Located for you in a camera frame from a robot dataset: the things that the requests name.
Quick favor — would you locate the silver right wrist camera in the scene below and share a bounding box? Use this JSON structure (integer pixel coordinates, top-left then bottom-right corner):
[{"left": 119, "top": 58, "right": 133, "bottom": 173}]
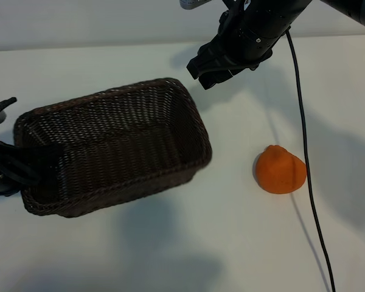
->
[{"left": 179, "top": 0, "right": 212, "bottom": 10}]

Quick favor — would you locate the soft orange fruit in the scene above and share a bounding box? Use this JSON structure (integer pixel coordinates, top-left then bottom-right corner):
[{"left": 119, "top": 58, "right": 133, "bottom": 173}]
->
[{"left": 254, "top": 144, "right": 308, "bottom": 195}]

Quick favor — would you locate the black hanging cable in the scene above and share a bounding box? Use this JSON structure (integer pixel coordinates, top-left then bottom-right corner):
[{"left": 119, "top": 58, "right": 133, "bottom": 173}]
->
[{"left": 285, "top": 29, "right": 337, "bottom": 292}]

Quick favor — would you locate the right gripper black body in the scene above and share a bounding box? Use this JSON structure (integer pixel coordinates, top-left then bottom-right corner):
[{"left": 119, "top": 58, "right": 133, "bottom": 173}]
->
[{"left": 187, "top": 12, "right": 293, "bottom": 80}]

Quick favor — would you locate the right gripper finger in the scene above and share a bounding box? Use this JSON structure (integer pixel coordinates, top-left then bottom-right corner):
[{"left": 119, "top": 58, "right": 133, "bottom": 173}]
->
[
  {"left": 197, "top": 71, "right": 218, "bottom": 90},
  {"left": 212, "top": 69, "right": 233, "bottom": 85}
]

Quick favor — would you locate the dark brown woven wicker basket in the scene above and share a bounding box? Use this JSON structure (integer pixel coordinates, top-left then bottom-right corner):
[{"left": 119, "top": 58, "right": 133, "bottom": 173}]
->
[{"left": 13, "top": 77, "right": 213, "bottom": 218}]

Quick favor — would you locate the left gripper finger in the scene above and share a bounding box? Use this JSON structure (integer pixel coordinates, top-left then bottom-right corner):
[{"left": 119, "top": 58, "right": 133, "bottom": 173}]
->
[
  {"left": 16, "top": 142, "right": 64, "bottom": 167},
  {"left": 33, "top": 161, "right": 64, "bottom": 187}
]

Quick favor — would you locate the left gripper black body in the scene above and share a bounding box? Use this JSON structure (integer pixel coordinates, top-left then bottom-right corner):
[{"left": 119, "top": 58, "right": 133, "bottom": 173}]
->
[{"left": 0, "top": 97, "right": 40, "bottom": 186}]

